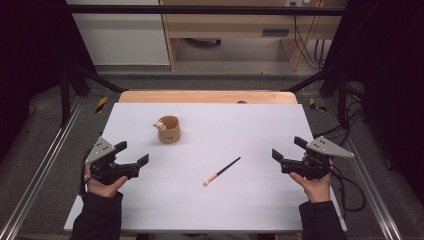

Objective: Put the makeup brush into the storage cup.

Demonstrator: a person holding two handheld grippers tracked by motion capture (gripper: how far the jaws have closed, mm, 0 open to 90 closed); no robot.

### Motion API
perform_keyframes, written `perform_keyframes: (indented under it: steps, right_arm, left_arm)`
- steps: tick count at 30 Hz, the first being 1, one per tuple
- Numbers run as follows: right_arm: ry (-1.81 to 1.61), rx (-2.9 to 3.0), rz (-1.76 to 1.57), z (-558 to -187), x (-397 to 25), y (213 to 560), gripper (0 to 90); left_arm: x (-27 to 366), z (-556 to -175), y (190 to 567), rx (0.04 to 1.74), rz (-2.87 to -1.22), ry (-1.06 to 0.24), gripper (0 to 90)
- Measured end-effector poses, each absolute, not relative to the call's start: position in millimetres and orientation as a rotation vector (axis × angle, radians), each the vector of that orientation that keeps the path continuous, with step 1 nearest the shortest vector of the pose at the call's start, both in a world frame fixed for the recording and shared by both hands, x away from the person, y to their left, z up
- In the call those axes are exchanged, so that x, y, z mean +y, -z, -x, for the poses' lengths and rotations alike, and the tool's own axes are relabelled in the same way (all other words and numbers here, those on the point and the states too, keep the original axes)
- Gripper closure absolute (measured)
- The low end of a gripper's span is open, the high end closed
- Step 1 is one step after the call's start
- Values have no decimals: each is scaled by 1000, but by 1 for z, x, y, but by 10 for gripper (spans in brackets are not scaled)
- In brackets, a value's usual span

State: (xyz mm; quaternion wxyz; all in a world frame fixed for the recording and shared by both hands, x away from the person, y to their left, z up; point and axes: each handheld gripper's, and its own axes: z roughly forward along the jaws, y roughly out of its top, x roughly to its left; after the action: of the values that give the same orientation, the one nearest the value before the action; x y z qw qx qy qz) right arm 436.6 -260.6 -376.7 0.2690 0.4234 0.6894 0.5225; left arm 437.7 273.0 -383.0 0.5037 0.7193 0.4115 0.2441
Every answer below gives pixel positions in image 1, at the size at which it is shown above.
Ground black hanging cables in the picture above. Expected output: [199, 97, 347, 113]
[289, 1, 331, 71]

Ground person's left hand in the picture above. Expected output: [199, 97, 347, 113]
[84, 164, 130, 199]

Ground wooden table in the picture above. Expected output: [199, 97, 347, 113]
[118, 90, 299, 105]

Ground black metal stand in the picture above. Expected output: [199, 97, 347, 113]
[285, 65, 352, 129]
[59, 62, 129, 128]

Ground white cabinet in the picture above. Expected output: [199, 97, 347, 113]
[65, 0, 171, 66]

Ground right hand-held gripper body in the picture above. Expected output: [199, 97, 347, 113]
[280, 135, 356, 181]

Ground yellow-handled tool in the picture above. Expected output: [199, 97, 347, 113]
[308, 97, 328, 113]
[94, 96, 109, 115]

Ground black floor cables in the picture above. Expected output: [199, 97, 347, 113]
[312, 83, 368, 148]

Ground yellow-handled tool right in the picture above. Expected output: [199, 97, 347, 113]
[308, 97, 328, 113]

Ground black horizontal frame bar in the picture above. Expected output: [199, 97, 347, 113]
[65, 4, 348, 17]

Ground yellow-handled tool left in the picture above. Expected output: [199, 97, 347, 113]
[94, 96, 109, 115]

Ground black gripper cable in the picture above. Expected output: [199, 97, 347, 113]
[329, 164, 367, 221]

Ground makeup brush black handle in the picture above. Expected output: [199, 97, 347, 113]
[202, 156, 242, 187]

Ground dark curtain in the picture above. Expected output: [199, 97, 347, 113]
[324, 0, 424, 204]
[0, 0, 98, 164]

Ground white table cover sheet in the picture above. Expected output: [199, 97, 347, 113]
[63, 102, 348, 233]

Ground person's right hand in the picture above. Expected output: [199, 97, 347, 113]
[288, 159, 334, 204]

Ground brown round holder cup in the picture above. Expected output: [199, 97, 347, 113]
[153, 115, 182, 145]

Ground aluminium rail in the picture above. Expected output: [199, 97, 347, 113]
[323, 97, 404, 240]
[0, 95, 85, 240]

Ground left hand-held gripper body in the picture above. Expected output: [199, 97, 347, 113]
[84, 136, 141, 186]

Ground light wooden desk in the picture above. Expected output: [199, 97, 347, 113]
[159, 0, 348, 72]

